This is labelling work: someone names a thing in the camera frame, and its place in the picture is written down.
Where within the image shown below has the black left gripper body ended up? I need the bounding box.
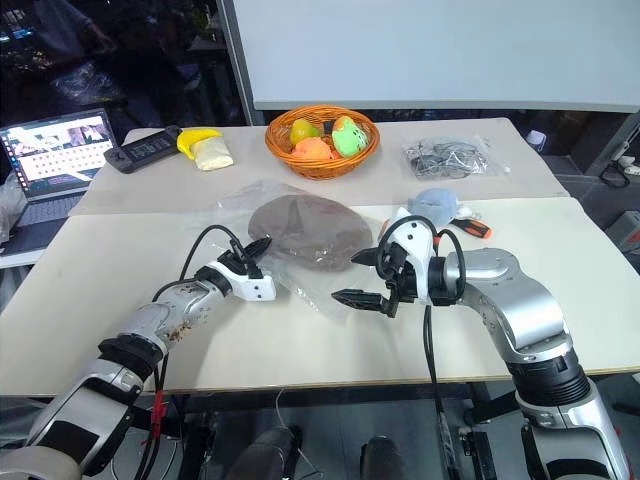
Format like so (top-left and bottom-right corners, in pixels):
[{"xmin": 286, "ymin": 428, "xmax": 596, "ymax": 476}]
[{"xmin": 219, "ymin": 247, "xmax": 265, "ymax": 281}]

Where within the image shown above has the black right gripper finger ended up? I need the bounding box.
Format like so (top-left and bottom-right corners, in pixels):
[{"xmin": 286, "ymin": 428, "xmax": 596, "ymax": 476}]
[
  {"xmin": 350, "ymin": 245, "xmax": 384, "ymax": 268},
  {"xmin": 330, "ymin": 288, "xmax": 392, "ymax": 313}
]

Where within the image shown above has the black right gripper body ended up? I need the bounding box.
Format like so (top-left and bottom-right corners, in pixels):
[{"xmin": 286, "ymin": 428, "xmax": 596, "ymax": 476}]
[{"xmin": 377, "ymin": 241, "xmax": 420, "ymax": 320}]

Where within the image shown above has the brown plush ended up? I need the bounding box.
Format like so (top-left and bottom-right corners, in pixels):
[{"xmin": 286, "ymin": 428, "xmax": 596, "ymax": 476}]
[{"xmin": 214, "ymin": 176, "xmax": 384, "ymax": 322}]

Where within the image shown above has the brown cap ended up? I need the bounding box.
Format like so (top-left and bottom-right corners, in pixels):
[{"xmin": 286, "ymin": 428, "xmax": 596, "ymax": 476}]
[{"xmin": 247, "ymin": 195, "xmax": 373, "ymax": 274}]

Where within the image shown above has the crumpled clear plastic bag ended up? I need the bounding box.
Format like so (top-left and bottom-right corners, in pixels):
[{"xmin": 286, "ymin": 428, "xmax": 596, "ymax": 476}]
[{"xmin": 0, "ymin": 173, "xmax": 27, "ymax": 246}]

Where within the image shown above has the grey blue plush shark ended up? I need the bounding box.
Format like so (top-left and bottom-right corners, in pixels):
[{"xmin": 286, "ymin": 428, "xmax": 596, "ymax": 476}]
[{"xmin": 406, "ymin": 187, "xmax": 465, "ymax": 224}]

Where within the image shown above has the orange wicker basket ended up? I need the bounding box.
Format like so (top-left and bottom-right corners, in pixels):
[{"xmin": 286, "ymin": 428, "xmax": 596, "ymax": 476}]
[{"xmin": 264, "ymin": 103, "xmax": 382, "ymax": 179}]

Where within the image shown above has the orange plush toy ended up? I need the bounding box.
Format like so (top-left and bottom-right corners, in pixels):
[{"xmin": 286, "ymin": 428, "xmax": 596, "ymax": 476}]
[{"xmin": 291, "ymin": 136, "xmax": 337, "ymax": 162}]

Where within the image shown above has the green plush frog toy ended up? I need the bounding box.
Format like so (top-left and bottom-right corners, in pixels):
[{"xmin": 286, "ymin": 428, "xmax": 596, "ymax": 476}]
[{"xmin": 331, "ymin": 115, "xmax": 372, "ymax": 158}]

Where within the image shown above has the yellow green toy fruit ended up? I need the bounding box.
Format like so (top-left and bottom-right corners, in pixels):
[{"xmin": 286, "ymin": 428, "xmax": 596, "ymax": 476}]
[{"xmin": 290, "ymin": 118, "xmax": 322, "ymax": 145}]

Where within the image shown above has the yellow toy banana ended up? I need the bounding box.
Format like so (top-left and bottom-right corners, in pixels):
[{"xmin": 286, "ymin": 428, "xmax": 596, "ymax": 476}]
[{"xmin": 175, "ymin": 127, "xmax": 224, "ymax": 161}]

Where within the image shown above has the black handheld controller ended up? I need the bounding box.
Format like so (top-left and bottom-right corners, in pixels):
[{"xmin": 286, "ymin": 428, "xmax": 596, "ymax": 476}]
[{"xmin": 102, "ymin": 125, "xmax": 183, "ymax": 175}]

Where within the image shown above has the dark rounded shape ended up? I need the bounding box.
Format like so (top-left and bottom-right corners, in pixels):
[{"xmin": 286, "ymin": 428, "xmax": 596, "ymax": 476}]
[
  {"xmin": 233, "ymin": 426, "xmax": 302, "ymax": 480},
  {"xmin": 359, "ymin": 435, "xmax": 402, "ymax": 480}
]

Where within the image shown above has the open laptop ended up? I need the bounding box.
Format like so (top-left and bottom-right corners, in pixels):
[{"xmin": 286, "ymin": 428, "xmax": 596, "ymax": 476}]
[{"xmin": 0, "ymin": 106, "xmax": 117, "ymax": 257}]

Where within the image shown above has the white whiteboard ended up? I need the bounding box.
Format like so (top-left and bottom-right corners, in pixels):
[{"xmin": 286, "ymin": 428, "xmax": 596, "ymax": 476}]
[{"xmin": 231, "ymin": 0, "xmax": 640, "ymax": 114}]

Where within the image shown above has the white power strip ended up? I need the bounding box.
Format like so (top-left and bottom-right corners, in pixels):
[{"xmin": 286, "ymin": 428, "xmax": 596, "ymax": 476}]
[{"xmin": 610, "ymin": 141, "xmax": 640, "ymax": 175}]

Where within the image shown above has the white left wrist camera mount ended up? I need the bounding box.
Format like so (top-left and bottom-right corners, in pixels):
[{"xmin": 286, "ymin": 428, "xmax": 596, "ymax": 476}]
[{"xmin": 211, "ymin": 258, "xmax": 278, "ymax": 303}]

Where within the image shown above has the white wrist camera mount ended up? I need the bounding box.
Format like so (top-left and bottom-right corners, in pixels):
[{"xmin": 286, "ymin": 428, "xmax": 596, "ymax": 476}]
[
  {"xmin": 211, "ymin": 258, "xmax": 278, "ymax": 303},
  {"xmin": 381, "ymin": 206, "xmax": 437, "ymax": 303}
]

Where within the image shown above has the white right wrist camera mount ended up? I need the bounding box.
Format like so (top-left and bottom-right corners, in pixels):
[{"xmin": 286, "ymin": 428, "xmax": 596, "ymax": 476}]
[{"xmin": 381, "ymin": 206, "xmax": 437, "ymax": 303}]

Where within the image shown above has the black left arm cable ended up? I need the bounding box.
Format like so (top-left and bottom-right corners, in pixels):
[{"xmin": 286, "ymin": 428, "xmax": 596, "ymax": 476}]
[{"xmin": 151, "ymin": 225, "xmax": 246, "ymax": 303}]

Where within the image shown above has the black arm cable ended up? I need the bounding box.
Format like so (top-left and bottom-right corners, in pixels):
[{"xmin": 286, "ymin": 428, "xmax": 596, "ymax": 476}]
[
  {"xmin": 151, "ymin": 225, "xmax": 246, "ymax": 303},
  {"xmin": 376, "ymin": 215, "xmax": 467, "ymax": 480}
]

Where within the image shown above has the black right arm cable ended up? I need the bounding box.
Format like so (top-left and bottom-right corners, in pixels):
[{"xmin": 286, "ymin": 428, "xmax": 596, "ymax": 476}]
[{"xmin": 376, "ymin": 215, "xmax": 467, "ymax": 480}]

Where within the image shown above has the clear bag of cables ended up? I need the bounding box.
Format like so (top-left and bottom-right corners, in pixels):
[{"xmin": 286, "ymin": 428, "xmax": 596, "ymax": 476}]
[{"xmin": 401, "ymin": 133, "xmax": 512, "ymax": 180}]

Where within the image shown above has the red cable tie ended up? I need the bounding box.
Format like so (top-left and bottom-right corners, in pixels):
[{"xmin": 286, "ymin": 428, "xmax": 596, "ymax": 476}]
[{"xmin": 152, "ymin": 391, "xmax": 168, "ymax": 437}]

